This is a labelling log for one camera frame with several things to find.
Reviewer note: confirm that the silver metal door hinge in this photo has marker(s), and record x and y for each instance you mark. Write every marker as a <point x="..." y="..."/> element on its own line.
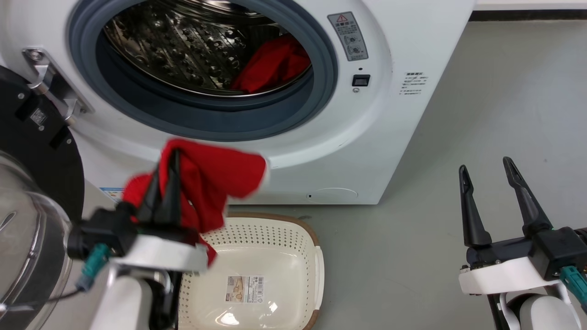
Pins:
<point x="46" y="75"/>

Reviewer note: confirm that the grey warning sticker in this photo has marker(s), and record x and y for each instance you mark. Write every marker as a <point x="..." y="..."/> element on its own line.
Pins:
<point x="348" y="36"/>

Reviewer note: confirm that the paper product label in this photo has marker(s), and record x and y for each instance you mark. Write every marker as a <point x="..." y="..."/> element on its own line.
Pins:
<point x="244" y="288"/>

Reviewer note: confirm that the black glass washing machine door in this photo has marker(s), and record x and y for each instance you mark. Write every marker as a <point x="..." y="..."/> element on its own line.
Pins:
<point x="41" y="156"/>

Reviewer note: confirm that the round filter cover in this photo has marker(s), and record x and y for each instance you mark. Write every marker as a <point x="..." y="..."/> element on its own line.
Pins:
<point x="332" y="195"/>

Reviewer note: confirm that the black baseboard strip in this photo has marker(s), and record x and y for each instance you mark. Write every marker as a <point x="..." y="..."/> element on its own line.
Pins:
<point x="527" y="15"/>

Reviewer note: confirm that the grey rubber door gasket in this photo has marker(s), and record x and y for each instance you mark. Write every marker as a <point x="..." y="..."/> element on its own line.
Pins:
<point x="206" y="123"/>

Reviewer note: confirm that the red garment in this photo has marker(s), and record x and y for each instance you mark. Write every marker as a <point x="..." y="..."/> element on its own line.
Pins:
<point x="215" y="178"/>
<point x="270" y="64"/>

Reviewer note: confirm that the cream perforated laundry basket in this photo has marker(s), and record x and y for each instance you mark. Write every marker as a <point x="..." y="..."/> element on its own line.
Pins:
<point x="257" y="256"/>

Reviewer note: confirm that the steel washing machine drum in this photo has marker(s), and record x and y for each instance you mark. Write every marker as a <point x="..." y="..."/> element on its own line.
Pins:
<point x="183" y="46"/>

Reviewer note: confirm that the black door lock slot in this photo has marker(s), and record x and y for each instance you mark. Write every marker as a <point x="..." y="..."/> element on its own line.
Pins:
<point x="361" y="80"/>

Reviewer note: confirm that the small printed text label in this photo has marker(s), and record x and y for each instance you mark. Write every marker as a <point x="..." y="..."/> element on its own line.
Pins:
<point x="412" y="83"/>

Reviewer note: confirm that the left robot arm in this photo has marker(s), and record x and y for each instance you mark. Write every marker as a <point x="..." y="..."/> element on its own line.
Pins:
<point x="124" y="302"/>

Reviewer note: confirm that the white front-load washing machine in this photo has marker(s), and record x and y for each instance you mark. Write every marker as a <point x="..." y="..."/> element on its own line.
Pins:
<point x="390" y="137"/>

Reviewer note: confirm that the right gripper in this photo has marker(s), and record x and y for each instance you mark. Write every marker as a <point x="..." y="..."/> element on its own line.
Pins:
<point x="509" y="270"/>

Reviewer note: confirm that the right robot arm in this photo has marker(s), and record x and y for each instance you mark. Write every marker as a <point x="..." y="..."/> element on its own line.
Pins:
<point x="545" y="316"/>

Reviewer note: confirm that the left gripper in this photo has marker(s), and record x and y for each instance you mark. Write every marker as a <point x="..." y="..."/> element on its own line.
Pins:
<point x="156" y="254"/>

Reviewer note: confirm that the blue white energy label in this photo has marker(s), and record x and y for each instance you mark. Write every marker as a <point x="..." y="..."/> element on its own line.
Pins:
<point x="112" y="195"/>

